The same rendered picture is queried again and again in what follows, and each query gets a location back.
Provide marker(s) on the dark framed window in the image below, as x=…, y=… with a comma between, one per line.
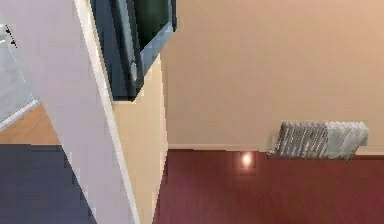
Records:
x=133, y=43

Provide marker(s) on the grey ribbed radiator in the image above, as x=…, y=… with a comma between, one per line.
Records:
x=320, y=139

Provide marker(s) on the white room door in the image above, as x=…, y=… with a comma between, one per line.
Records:
x=63, y=83

